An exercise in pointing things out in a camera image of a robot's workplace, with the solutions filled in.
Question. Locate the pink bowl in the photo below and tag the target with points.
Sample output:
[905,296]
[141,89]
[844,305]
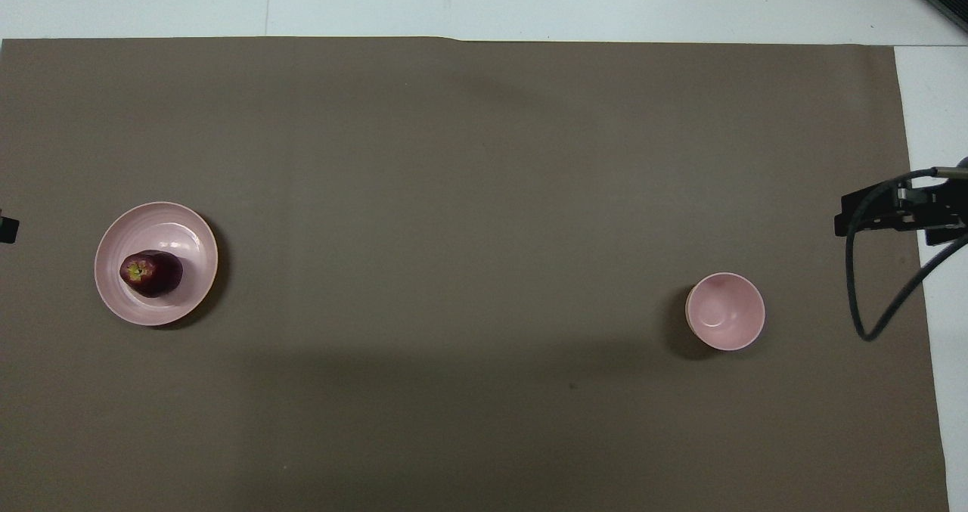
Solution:
[726,311]

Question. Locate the pink plate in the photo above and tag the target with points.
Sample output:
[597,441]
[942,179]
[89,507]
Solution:
[174,232]

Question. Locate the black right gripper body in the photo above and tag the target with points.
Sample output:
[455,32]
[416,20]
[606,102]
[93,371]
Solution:
[944,209]

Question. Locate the dark red apple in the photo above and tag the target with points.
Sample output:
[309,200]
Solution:
[155,274]

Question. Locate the brown table mat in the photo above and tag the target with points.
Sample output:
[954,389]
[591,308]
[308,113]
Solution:
[469,194]

